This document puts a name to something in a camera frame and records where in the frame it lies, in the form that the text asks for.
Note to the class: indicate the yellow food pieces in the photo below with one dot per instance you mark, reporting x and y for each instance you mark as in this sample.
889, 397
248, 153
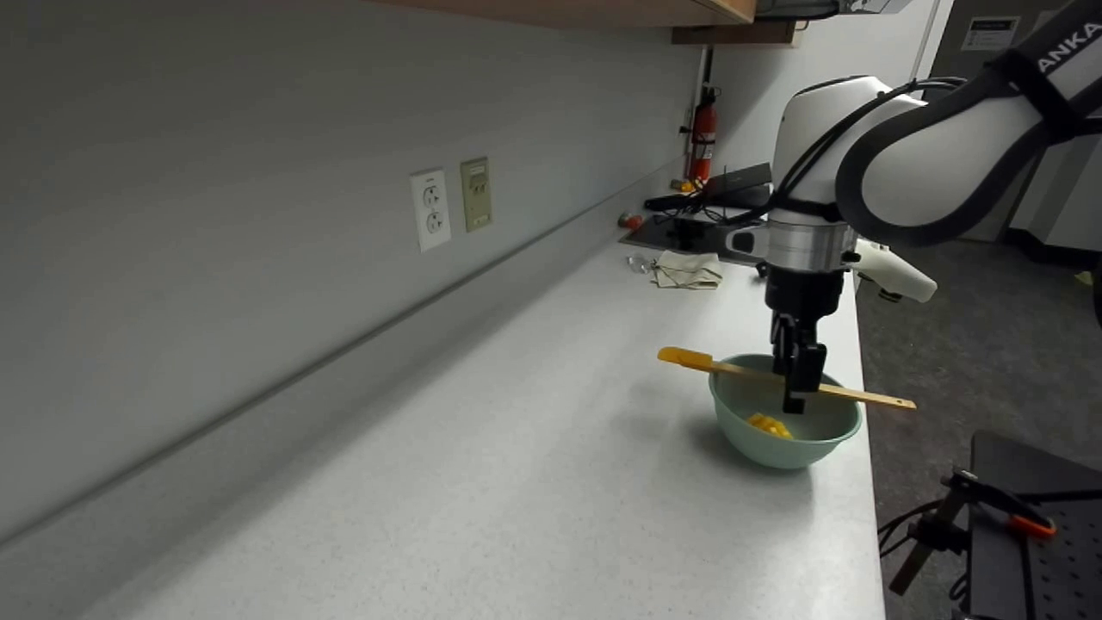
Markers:
769, 424

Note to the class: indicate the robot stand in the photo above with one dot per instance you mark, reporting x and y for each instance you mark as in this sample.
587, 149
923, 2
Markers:
1033, 551

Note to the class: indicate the small clear glass item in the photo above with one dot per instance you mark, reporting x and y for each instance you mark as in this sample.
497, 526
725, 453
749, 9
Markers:
640, 263

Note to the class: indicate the paper sign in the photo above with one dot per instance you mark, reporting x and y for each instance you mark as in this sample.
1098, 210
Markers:
990, 33

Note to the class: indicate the beige folded cloth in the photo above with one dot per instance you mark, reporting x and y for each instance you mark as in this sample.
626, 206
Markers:
687, 270

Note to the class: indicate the beige switch plate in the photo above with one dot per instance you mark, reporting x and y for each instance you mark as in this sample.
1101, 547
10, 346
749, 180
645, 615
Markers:
476, 194

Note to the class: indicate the black laptop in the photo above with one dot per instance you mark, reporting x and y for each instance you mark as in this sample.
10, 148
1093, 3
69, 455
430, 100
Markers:
740, 182

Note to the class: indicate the red fire extinguisher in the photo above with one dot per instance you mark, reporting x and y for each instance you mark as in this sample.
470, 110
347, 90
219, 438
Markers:
703, 138

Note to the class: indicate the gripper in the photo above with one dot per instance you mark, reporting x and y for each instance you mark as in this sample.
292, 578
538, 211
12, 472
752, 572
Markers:
804, 293

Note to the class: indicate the small red object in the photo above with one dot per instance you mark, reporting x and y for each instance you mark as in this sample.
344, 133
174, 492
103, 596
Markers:
628, 220

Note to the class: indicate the white wall socket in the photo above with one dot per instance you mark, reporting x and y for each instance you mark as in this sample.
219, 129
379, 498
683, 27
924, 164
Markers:
430, 209

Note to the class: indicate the green bowl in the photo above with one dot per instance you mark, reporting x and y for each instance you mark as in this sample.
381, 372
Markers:
775, 448

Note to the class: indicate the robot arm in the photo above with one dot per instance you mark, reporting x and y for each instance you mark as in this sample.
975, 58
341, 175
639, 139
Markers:
938, 164

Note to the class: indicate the small yellow object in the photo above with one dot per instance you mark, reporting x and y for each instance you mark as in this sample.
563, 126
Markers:
683, 185

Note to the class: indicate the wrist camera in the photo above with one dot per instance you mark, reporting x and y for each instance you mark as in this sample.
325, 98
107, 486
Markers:
746, 243

